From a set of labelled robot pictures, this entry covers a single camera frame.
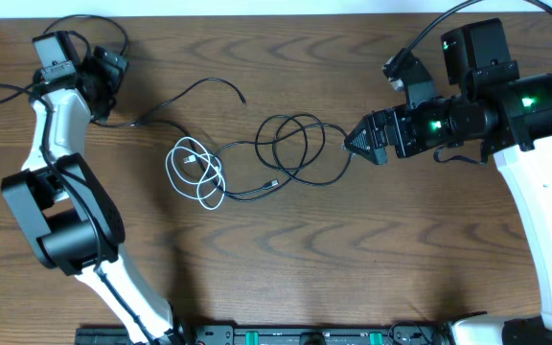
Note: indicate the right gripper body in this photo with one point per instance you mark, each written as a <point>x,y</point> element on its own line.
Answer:
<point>433,126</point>

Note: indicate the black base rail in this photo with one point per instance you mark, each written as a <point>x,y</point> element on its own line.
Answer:
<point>404,333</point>

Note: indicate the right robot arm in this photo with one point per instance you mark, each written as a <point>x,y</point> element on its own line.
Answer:
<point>511,117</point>

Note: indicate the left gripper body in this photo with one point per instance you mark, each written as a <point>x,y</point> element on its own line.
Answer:
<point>104,83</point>

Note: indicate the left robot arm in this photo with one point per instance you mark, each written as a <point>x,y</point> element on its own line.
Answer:
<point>64,212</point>

